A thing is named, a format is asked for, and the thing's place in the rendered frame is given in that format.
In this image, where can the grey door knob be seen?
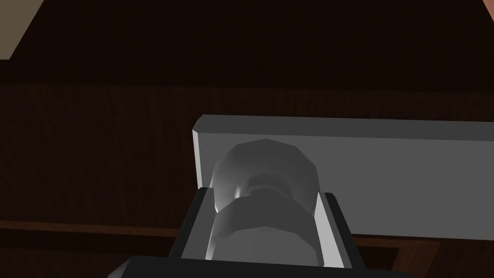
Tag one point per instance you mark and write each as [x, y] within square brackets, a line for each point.
[266, 200]

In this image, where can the dark brown wooden door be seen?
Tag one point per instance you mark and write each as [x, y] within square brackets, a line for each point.
[96, 146]

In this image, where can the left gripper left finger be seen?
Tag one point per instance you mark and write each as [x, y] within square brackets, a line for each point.
[193, 231]

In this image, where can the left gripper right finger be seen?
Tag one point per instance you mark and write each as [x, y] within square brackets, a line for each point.
[335, 235]

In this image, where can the grey knob plate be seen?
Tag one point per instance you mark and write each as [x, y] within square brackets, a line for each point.
[393, 185]

